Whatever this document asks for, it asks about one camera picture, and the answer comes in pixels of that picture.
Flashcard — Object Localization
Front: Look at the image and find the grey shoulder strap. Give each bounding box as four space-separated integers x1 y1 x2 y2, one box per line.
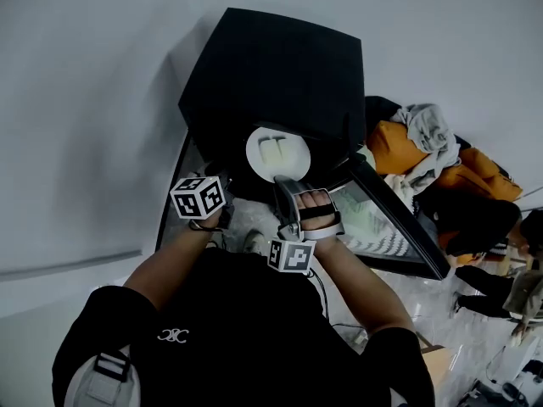
63 348 142 407

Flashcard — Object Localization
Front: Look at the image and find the person's left forearm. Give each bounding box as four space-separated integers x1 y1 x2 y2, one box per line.
122 217 224 314

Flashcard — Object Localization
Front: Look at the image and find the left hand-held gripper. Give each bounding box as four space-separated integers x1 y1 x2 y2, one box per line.
169 176 234 229

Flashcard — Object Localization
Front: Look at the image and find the person's white shoe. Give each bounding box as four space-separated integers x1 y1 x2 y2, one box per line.
243 228 266 255

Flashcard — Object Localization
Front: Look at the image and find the white cloth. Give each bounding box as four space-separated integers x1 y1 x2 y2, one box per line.
383 173 416 212

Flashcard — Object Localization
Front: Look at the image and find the green knitted cloth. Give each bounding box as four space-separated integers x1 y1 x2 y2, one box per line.
338 145 383 229

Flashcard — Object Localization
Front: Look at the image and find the grey clothes heap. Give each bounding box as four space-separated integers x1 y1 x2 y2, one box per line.
389 103 462 195

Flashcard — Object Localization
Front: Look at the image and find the person's right hand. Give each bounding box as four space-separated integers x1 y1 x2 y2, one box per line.
295 189 340 232

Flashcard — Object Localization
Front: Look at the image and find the orange beanbag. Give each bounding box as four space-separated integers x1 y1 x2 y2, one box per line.
365 120 524 267

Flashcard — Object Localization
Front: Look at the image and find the black wrist cord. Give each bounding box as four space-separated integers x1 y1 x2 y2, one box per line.
188 220 225 234

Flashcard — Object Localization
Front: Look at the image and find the person's black shirt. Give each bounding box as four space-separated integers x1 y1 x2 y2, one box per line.
51 247 436 407

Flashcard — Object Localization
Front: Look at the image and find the striped black white pillow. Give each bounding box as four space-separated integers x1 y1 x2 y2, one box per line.
346 217 411 257

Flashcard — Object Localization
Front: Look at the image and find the curved partition rail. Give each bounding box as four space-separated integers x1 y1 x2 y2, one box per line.
0 249 143 282

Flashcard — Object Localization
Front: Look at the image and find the black cable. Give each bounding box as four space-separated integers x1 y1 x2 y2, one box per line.
311 268 367 331

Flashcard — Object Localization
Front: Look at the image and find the white round plate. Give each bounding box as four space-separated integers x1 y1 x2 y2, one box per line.
245 125 312 184

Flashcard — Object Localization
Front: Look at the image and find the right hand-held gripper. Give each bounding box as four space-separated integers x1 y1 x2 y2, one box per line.
267 175 345 275

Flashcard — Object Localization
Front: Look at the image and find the wooden board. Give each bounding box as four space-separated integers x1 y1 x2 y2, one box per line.
417 332 456 382

